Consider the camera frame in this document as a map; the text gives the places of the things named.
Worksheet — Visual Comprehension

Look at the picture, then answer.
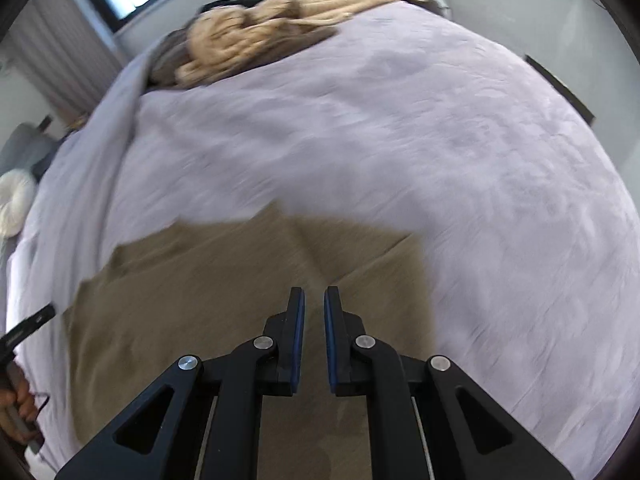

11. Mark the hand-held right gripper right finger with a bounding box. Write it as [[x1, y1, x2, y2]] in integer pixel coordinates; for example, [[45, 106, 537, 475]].
[[323, 286, 576, 480]]

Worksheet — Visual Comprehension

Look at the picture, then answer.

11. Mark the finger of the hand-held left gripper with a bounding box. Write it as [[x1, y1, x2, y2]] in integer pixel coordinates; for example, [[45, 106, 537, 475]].
[[0, 303, 57, 358]]

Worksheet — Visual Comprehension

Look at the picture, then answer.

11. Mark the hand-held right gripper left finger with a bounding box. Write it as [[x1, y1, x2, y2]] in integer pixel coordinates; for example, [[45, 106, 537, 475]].
[[54, 287, 306, 480]]

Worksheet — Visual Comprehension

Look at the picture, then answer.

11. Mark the olive knit sweater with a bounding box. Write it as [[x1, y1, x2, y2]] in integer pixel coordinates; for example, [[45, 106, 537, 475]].
[[62, 200, 437, 480]]

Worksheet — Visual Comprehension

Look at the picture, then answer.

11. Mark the person's left hand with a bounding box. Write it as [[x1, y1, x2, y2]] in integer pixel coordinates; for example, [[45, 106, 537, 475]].
[[0, 360, 40, 443]]

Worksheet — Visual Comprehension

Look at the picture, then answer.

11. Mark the round white pleated cushion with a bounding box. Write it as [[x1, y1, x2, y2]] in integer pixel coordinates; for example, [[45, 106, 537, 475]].
[[0, 169, 39, 239]]

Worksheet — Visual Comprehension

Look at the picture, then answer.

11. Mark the grey upholstered chair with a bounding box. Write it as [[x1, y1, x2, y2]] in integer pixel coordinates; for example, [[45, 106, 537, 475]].
[[0, 122, 62, 183]]

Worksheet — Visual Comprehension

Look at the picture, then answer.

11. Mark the pale blue duvet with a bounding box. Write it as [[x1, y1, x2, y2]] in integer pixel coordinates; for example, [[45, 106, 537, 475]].
[[5, 52, 153, 351]]

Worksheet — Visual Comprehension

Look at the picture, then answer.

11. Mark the lavender embossed bedspread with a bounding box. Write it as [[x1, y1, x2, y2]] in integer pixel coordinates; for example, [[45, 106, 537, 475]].
[[10, 0, 638, 480]]

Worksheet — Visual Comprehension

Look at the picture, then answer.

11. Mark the grey curtain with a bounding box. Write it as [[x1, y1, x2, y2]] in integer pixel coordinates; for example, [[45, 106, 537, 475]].
[[2, 0, 127, 122]]

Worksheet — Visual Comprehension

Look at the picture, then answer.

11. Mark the grey knit garment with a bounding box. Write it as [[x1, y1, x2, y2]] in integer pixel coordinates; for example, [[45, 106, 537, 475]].
[[146, 29, 193, 88]]

